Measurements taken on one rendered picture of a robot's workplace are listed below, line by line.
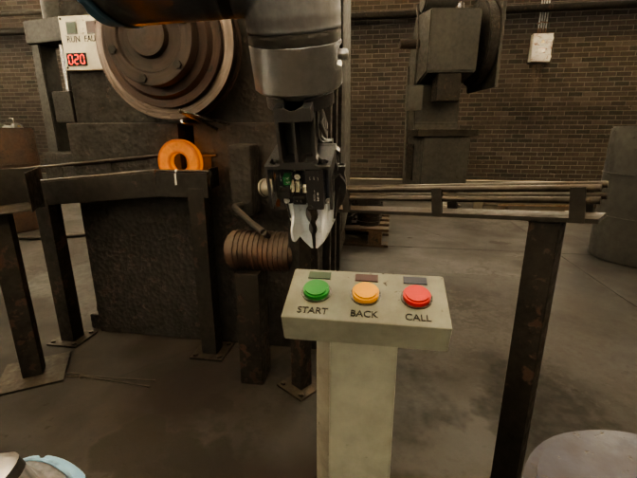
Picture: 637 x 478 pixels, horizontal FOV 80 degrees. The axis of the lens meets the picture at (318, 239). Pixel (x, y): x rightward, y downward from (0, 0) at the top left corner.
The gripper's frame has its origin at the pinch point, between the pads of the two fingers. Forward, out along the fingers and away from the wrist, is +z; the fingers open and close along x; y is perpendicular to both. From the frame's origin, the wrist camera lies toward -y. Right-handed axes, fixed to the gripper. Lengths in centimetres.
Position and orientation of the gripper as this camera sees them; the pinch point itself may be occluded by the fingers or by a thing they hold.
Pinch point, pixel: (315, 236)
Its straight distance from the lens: 53.0
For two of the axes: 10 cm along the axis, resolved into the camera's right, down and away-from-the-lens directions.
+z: 0.6, 8.2, 5.8
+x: 9.9, 0.2, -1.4
